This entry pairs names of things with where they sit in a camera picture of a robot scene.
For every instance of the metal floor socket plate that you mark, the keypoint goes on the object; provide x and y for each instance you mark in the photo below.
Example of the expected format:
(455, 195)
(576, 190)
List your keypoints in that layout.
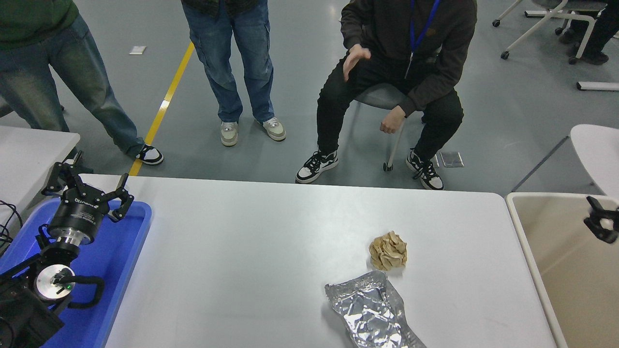
(452, 158)

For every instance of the large pale bin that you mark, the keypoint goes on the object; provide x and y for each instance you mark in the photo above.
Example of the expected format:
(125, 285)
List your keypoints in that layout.
(561, 270)

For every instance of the grey chair with white legs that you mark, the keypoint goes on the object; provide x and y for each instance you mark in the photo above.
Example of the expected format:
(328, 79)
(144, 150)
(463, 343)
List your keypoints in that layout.
(382, 95)

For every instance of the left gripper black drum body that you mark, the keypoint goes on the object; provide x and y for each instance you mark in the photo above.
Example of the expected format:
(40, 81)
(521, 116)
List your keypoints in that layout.
(77, 215)

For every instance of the narrow metal floor plate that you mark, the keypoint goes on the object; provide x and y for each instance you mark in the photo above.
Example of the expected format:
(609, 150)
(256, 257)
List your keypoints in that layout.
(435, 161)

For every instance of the blue plastic tray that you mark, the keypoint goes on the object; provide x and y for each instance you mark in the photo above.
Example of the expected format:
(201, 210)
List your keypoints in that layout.
(116, 270)

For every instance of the seated person's left hand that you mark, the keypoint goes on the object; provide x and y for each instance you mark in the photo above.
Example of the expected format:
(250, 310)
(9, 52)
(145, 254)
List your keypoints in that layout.
(392, 121)

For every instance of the tan paper ball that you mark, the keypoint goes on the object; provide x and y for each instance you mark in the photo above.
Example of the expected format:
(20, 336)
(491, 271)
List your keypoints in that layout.
(388, 251)

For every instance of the white side table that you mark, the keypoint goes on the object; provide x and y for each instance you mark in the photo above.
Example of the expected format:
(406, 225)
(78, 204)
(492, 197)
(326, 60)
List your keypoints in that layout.
(29, 154)

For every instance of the silver foil tray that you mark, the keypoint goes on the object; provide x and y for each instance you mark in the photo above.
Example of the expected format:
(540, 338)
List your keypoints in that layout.
(372, 314)

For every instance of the seated person's right hand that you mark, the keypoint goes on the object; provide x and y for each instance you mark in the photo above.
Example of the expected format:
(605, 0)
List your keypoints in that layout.
(353, 58)

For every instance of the seated person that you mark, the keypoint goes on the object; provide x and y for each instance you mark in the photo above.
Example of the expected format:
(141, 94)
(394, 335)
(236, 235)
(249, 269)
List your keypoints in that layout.
(387, 29)

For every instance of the white-framed office chair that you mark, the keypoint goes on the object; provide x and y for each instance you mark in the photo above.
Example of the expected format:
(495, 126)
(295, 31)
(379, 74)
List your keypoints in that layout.
(551, 12)

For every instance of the white bar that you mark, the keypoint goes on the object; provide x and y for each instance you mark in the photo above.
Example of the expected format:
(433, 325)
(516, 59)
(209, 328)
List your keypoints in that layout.
(597, 87)

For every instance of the standing person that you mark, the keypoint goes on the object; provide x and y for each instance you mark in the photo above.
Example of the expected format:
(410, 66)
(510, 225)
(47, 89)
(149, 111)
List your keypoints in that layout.
(48, 58)
(232, 48)

